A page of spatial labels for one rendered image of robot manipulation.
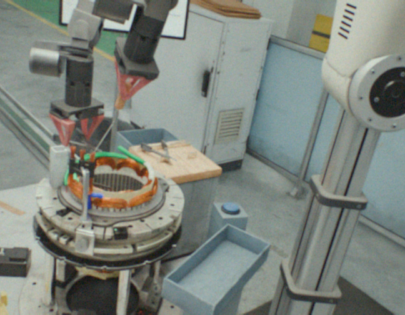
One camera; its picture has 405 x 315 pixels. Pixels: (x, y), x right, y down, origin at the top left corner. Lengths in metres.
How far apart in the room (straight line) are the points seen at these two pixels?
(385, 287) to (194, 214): 1.83
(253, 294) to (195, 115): 1.43
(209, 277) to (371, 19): 0.56
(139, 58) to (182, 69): 2.62
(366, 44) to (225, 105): 2.56
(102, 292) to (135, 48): 0.66
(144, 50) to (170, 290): 0.44
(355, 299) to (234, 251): 1.78
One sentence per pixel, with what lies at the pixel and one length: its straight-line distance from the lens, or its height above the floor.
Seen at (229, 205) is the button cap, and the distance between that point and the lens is 1.17.
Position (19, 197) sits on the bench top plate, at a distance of 1.64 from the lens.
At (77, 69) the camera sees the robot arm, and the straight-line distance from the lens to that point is 1.02.
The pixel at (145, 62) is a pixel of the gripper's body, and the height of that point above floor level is 1.41.
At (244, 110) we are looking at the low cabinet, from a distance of 3.53.
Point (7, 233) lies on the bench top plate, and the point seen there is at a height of 0.78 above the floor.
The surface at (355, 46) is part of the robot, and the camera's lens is 0.90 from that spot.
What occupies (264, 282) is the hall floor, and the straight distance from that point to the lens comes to 2.66.
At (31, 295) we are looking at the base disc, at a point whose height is 0.80.
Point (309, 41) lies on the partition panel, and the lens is 3.42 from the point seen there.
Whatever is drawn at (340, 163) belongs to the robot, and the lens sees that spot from 1.02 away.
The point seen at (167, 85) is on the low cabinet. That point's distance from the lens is 3.65.
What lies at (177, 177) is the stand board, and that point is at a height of 1.06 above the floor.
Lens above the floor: 1.62
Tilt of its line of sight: 24 degrees down
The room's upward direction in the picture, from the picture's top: 10 degrees clockwise
